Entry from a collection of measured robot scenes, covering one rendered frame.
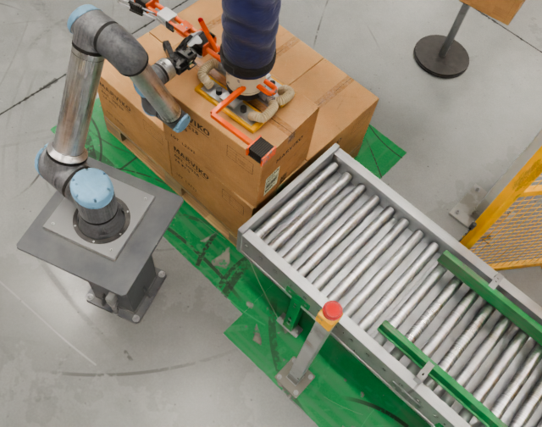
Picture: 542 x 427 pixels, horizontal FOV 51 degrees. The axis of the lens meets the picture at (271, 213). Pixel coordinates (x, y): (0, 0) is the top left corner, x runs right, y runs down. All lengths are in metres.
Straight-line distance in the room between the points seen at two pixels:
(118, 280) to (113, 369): 0.78
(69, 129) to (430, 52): 2.82
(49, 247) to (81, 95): 0.67
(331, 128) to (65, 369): 1.80
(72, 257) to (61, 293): 0.80
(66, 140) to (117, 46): 0.46
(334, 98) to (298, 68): 0.28
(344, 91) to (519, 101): 1.55
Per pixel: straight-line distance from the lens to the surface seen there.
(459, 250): 2.75
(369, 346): 2.45
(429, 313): 2.63
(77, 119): 2.15
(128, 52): 1.93
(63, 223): 2.44
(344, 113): 3.07
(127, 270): 2.33
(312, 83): 3.16
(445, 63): 4.27
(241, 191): 2.64
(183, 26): 2.60
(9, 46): 4.24
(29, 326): 3.15
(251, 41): 2.17
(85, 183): 2.20
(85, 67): 2.04
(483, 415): 2.53
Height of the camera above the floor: 2.88
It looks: 61 degrees down
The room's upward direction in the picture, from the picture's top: 11 degrees clockwise
